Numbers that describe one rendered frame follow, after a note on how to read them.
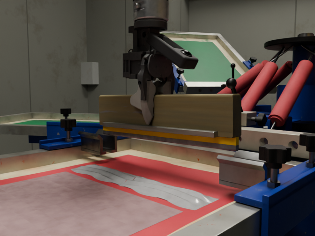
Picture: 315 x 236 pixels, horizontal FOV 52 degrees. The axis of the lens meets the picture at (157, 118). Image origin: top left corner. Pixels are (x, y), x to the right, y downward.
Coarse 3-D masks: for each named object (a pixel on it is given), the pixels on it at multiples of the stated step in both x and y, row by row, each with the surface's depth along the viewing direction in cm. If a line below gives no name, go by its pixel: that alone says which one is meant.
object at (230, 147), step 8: (128, 136) 76; (136, 136) 74; (144, 136) 72; (152, 136) 70; (184, 144) 64; (192, 144) 63; (200, 144) 61; (208, 144) 60; (216, 144) 59; (224, 144) 58
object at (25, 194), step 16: (112, 160) 84; (128, 160) 84; (144, 160) 84; (32, 176) 69; (48, 176) 69; (64, 176) 69; (80, 176) 69; (144, 176) 69; (0, 192) 59; (16, 192) 59; (32, 192) 59; (48, 192) 59; (64, 192) 59; (80, 192) 59; (0, 208) 51; (16, 208) 51; (32, 208) 51
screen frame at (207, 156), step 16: (128, 144) 98; (144, 144) 94; (160, 144) 90; (176, 144) 87; (0, 160) 71; (16, 160) 73; (32, 160) 76; (48, 160) 79; (64, 160) 82; (192, 160) 82; (208, 160) 79; (224, 208) 42; (240, 208) 42; (256, 208) 42; (192, 224) 37; (208, 224) 37; (224, 224) 37; (240, 224) 38; (256, 224) 41
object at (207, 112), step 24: (120, 96) 75; (168, 96) 65; (192, 96) 61; (216, 96) 57; (240, 96) 56; (120, 120) 76; (144, 120) 70; (168, 120) 65; (192, 120) 61; (216, 120) 57; (240, 120) 57
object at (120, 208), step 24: (96, 192) 59; (120, 192) 59; (216, 192) 59; (24, 216) 48; (48, 216) 48; (72, 216) 48; (96, 216) 48; (120, 216) 48; (144, 216) 48; (168, 216) 48; (192, 216) 48
